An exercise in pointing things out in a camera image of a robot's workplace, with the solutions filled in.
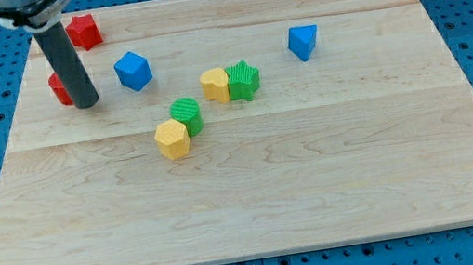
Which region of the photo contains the green cylinder block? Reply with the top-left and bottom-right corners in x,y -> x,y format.
169,97 -> 204,137

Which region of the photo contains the blue cube block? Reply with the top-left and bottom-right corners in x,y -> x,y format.
113,51 -> 153,92

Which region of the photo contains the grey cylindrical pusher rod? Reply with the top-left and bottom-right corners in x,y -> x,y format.
34,21 -> 99,109

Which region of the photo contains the green star block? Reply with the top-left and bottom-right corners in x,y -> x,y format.
225,60 -> 260,101

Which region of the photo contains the light wooden board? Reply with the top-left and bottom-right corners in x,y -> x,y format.
0,0 -> 473,265

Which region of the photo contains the red star block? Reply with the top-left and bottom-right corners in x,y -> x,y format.
65,14 -> 103,50

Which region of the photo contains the red cylinder block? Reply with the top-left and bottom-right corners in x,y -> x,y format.
47,73 -> 73,106

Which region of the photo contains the yellow hexagon block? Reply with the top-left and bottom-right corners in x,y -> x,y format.
154,119 -> 191,160

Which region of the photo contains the blue triangular prism block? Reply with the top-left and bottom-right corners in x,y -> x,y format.
287,25 -> 318,62

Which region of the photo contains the yellow heart block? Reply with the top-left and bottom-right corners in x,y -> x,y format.
199,67 -> 230,103

